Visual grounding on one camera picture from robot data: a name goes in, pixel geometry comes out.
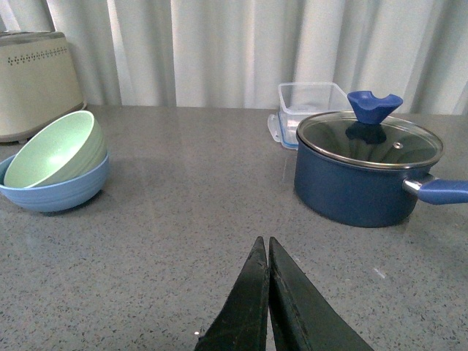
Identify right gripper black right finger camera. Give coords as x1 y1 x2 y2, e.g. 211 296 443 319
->
269 237 371 350

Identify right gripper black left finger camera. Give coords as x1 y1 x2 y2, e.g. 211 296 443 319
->
195 236 270 351

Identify blue bowl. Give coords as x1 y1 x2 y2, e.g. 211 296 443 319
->
1 153 110 213

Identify green bowl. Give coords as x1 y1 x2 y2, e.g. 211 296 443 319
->
3 110 107 189

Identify dark blue saucepan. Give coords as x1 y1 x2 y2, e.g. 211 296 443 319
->
294 141 467 227

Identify glass pot lid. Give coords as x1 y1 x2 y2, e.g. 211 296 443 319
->
297 91 443 170

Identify clear plastic food container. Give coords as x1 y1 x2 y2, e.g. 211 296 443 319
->
267 82 351 150

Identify cream toaster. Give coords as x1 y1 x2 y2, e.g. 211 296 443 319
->
1 31 86 143

